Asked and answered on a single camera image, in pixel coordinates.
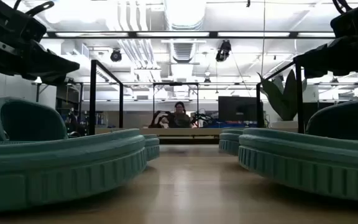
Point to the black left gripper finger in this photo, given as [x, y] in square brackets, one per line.
[54, 81]
[51, 63]

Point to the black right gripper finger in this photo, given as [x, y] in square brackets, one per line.
[322, 60]
[315, 74]

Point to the green rubber slide sandal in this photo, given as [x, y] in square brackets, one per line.
[152, 147]
[228, 141]
[306, 161]
[57, 168]

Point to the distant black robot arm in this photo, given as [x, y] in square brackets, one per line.
[201, 119]
[158, 119]

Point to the potted snake plant white pot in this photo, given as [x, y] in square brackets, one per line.
[286, 99]

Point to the black hanging ceiling spotlight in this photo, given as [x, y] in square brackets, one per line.
[116, 56]
[223, 51]

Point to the black monitor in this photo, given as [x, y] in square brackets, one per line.
[238, 109]

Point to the black overhead rig bar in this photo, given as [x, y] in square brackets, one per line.
[172, 34]

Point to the person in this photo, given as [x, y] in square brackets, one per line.
[179, 119]

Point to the distant black rig frame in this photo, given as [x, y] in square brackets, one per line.
[176, 83]

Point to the black aluminium table frame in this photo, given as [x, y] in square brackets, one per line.
[188, 140]

